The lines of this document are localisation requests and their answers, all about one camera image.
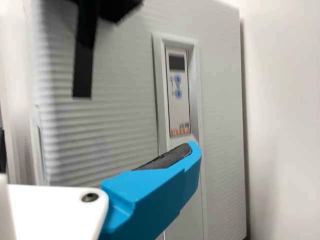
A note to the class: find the incubator door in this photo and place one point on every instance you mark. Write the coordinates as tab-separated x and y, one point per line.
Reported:
112	125

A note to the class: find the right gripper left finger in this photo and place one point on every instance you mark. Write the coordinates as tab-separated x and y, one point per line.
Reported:
2	150

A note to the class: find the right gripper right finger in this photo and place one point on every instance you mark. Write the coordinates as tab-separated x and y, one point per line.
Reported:
150	195

